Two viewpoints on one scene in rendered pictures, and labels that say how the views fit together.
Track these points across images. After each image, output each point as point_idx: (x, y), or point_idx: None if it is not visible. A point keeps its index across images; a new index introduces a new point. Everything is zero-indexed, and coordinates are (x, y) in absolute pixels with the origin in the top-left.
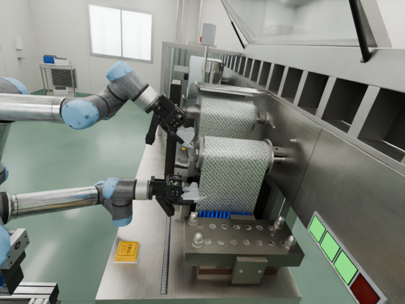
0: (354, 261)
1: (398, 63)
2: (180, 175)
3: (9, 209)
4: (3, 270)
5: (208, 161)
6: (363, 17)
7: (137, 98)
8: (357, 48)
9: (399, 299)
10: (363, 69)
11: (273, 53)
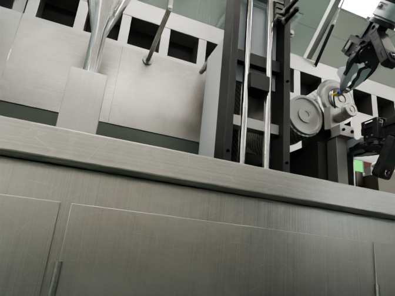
0: (359, 158)
1: (330, 71)
2: (362, 123)
3: None
4: None
5: None
6: (316, 45)
7: (394, 4)
8: (307, 59)
9: (374, 158)
10: (315, 70)
11: (201, 30)
